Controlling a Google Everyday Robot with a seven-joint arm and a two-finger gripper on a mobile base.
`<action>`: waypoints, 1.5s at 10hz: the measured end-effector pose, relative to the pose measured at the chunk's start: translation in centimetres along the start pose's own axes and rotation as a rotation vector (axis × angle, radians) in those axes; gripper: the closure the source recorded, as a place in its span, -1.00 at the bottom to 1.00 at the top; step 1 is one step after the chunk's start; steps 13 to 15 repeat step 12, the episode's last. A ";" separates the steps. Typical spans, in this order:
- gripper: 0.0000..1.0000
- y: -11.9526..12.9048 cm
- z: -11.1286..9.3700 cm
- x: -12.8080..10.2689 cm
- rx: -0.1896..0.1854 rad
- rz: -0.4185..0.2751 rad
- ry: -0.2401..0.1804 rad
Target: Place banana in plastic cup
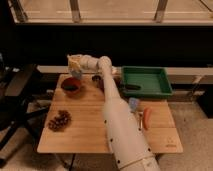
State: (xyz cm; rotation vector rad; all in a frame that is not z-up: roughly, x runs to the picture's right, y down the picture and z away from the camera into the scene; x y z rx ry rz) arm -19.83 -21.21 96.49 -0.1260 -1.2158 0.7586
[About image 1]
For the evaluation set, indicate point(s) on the brown grape bunch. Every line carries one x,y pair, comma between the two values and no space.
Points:
60,122

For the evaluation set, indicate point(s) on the orange carrot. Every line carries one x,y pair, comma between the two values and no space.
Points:
146,116

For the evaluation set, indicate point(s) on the black office chair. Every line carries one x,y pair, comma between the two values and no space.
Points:
14,104

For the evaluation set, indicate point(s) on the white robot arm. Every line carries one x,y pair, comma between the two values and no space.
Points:
127,142

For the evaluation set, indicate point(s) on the green plastic tray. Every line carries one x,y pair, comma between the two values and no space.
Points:
152,81

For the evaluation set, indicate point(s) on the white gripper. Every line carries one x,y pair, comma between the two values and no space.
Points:
77,64

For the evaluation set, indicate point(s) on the red plastic cup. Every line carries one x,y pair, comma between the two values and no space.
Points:
71,86

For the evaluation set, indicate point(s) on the dark green cucumber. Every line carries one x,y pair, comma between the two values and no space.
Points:
132,87

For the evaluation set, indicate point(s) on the blue sponge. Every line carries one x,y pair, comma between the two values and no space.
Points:
133,103

